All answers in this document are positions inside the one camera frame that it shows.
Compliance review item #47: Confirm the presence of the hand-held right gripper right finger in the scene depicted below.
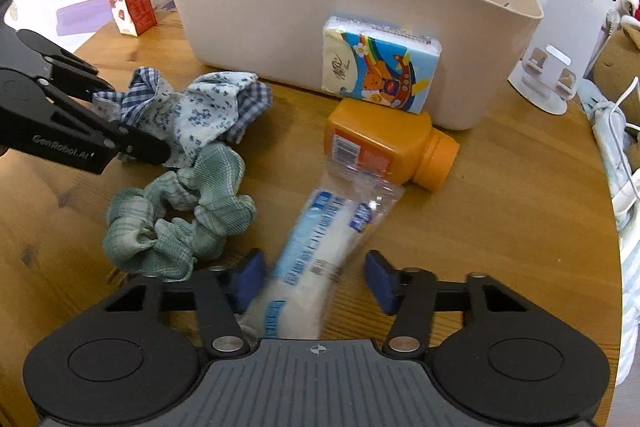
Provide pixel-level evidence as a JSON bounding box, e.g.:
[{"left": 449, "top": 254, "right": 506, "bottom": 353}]
[{"left": 365, "top": 250, "right": 538, "bottom": 355}]

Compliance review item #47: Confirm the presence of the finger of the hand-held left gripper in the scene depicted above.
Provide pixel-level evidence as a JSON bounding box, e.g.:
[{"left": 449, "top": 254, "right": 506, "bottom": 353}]
[
  {"left": 37, "top": 77, "right": 172, "bottom": 166},
  {"left": 15, "top": 29, "right": 117, "bottom": 104}
]

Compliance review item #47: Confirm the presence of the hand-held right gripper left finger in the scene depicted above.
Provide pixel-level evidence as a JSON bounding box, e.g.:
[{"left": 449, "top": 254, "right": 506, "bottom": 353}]
[{"left": 102, "top": 248, "right": 268, "bottom": 355}]

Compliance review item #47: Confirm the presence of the blue gingham scrunchie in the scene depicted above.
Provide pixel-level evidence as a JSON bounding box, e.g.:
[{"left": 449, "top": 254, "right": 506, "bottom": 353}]
[{"left": 92, "top": 66, "right": 275, "bottom": 142}]

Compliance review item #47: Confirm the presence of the light blue floral scrunchie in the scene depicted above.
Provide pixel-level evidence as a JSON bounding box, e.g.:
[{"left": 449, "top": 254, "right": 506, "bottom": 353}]
[{"left": 165, "top": 72, "right": 258, "bottom": 168}]

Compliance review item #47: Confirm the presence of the clear cotton pad packet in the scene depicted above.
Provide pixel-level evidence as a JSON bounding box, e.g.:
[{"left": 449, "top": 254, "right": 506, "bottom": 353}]
[{"left": 235, "top": 159, "right": 406, "bottom": 340}]

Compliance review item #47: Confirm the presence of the beige plastic storage bin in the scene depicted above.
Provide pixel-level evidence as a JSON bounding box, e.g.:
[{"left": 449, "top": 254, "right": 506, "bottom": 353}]
[{"left": 161, "top": 0, "right": 545, "bottom": 131}]

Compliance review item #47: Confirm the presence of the wooden desktop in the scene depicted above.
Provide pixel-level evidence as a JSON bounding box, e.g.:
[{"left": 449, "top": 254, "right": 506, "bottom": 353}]
[{"left": 0, "top": 9, "right": 623, "bottom": 427}]

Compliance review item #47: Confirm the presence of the green striped scrunchie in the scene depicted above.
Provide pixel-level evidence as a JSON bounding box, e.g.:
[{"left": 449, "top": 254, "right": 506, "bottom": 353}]
[{"left": 102, "top": 142, "right": 257, "bottom": 282}]

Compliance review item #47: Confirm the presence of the orange plastic bottle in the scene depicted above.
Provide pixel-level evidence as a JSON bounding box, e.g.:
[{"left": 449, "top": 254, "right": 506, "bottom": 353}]
[{"left": 324, "top": 99, "right": 461, "bottom": 194}]

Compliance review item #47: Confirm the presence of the cartoon print tissue pack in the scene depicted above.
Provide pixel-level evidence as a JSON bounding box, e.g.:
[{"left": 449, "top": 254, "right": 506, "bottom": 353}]
[{"left": 321, "top": 14, "right": 444, "bottom": 114}]

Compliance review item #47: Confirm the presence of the light blue cloth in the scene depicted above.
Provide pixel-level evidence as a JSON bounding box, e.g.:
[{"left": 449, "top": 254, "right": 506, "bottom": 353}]
[{"left": 580, "top": 82, "right": 640, "bottom": 233}]

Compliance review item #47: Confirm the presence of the white plastic stand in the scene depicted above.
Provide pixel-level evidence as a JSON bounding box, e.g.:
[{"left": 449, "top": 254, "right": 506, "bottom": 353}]
[{"left": 507, "top": 0, "right": 608, "bottom": 115}]

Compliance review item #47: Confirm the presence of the white cable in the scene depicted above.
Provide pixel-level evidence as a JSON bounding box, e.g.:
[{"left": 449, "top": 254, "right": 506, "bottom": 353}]
[{"left": 607, "top": 77, "right": 640, "bottom": 212}]

